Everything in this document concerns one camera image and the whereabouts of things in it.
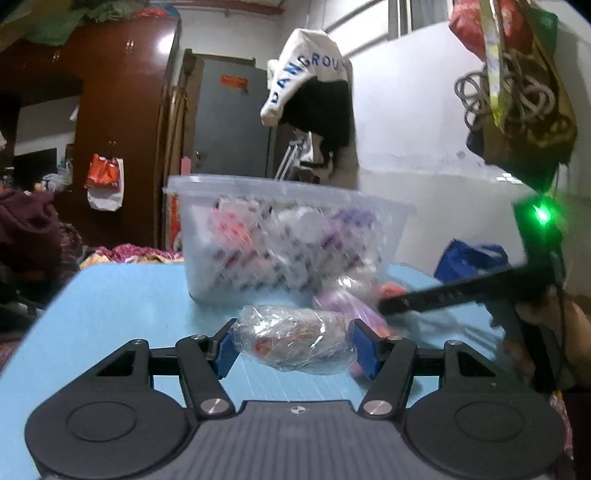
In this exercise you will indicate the dark red wooden wardrobe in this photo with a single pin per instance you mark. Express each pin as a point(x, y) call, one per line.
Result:
point(121, 72)

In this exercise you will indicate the orange white plastic bag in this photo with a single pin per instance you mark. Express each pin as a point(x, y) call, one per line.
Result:
point(104, 183)

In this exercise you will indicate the clear plastic packet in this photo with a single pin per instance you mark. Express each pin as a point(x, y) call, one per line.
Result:
point(295, 339)

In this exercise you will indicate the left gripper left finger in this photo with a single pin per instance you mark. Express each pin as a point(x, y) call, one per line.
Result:
point(199, 362)

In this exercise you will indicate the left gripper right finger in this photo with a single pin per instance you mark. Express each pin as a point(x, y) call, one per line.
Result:
point(393, 363)

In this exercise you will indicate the blue plastic bag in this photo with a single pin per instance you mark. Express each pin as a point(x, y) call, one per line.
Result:
point(461, 260)

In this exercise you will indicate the hanging brown bag with cords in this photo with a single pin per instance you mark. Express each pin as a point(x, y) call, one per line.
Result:
point(517, 110)

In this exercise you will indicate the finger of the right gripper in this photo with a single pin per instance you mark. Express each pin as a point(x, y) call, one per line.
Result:
point(461, 290)

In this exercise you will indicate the pink wrapped packet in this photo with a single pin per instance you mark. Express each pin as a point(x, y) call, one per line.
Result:
point(355, 297)

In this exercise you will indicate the red hanging plastic bag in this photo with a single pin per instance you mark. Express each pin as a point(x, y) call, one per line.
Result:
point(466, 24)

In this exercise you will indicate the grey metal door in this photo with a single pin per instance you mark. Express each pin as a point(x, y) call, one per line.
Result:
point(229, 138)

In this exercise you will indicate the white plastic laundry basket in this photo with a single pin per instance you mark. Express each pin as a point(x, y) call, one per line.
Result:
point(251, 240)

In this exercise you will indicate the maroon clothes pile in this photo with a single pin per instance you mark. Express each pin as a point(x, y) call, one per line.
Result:
point(39, 253)

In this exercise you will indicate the white black hanging jacket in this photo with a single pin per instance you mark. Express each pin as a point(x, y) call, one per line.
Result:
point(309, 90)

